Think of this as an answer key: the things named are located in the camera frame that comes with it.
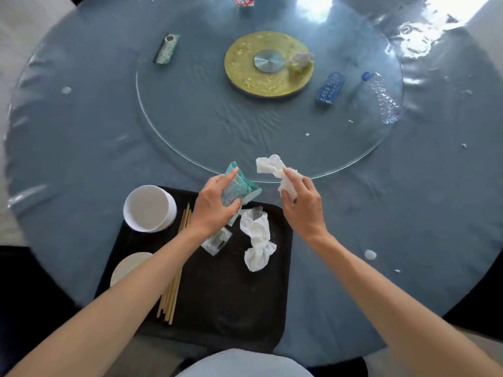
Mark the person's right hand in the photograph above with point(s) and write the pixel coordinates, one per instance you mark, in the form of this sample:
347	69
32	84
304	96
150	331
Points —
306	213

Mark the person's left hand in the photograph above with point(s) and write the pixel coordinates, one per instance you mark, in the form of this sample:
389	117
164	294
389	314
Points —
210	210

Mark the person's left thumb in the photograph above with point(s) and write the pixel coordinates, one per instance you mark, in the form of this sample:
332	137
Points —
234	207

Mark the person's right thumb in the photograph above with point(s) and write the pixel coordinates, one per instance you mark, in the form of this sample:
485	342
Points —
287	206

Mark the teal plastic wrapper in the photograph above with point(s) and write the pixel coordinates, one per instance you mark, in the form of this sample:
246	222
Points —
240	187

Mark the white tissue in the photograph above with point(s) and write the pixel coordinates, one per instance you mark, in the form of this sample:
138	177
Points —
271	164

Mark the person's left forearm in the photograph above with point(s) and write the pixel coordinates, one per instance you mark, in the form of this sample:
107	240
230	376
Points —
129	294

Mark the person's right forearm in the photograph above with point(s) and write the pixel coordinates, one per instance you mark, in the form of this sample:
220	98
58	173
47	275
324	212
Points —
377	294

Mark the clear plastic wrapper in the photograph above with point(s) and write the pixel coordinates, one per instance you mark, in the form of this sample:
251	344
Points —
217	242

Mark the twisted white napkin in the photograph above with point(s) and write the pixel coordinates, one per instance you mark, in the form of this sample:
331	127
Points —
257	239

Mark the round glass turntable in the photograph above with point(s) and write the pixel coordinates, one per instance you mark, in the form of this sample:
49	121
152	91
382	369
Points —
235	129

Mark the white bowl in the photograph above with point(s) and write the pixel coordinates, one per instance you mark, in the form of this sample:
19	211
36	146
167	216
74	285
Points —
147	208

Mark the black serving tray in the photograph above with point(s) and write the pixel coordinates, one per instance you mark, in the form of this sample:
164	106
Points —
224	298

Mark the white paper scrap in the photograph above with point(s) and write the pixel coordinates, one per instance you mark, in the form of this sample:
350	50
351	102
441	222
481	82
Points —
370	254

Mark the bundle of wooden chopsticks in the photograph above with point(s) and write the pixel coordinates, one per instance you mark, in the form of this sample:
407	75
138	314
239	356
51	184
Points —
173	296

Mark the small white dish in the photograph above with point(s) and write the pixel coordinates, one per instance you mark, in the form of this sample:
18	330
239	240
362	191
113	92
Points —
127	265

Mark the blue flat packet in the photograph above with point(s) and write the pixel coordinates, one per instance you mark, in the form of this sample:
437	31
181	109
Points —
331	88

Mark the gold turntable base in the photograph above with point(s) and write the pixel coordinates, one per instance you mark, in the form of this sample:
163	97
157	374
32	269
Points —
243	74

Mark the round metal centre disc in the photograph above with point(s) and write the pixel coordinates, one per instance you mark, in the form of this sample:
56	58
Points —
269	61

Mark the small crumpled tissue wad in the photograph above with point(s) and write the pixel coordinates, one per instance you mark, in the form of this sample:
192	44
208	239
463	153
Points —
300	60

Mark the empty clear plastic bottle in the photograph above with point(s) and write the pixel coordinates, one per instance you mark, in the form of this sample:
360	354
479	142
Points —
383	96

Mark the person's light grey clothing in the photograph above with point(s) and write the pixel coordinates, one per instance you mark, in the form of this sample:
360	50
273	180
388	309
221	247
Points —
243	365

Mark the blue tablecloth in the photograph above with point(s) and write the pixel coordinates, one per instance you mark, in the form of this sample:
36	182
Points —
78	145

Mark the green and white packet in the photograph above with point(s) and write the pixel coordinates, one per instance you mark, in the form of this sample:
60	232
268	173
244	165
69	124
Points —
166	49

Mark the red and white packet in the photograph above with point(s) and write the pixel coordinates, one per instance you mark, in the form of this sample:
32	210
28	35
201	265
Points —
243	0

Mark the clear plastic table cover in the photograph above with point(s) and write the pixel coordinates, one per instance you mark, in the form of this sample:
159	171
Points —
424	39

